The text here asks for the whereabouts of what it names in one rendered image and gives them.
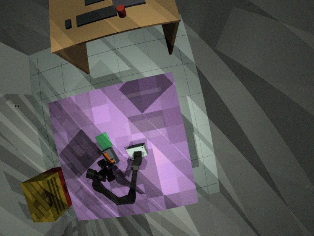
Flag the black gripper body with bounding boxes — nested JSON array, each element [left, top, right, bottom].
[[97, 159, 115, 182]]

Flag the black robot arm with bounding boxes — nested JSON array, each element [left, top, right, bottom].
[[86, 151, 142, 205]]

